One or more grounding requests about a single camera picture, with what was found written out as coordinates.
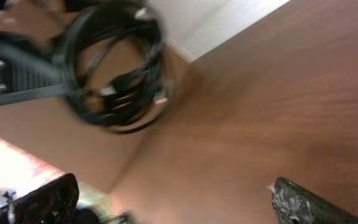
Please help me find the black usb cable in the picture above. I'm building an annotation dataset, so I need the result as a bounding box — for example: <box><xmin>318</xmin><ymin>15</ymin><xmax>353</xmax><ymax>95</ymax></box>
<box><xmin>52</xmin><ymin>1</ymin><xmax>177</xmax><ymax>135</ymax></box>

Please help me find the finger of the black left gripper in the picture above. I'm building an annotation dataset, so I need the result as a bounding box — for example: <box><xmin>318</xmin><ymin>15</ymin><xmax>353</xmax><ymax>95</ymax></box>
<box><xmin>0</xmin><ymin>31</ymin><xmax>70</xmax><ymax>106</ymax></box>

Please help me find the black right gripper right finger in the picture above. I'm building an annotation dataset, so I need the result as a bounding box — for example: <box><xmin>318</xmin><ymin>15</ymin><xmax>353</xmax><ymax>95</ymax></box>
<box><xmin>271</xmin><ymin>177</ymin><xmax>358</xmax><ymax>224</ymax></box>

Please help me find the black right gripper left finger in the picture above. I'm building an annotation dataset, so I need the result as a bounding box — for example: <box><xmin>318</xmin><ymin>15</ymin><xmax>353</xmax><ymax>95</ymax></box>
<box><xmin>0</xmin><ymin>173</ymin><xmax>79</xmax><ymax>224</ymax></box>

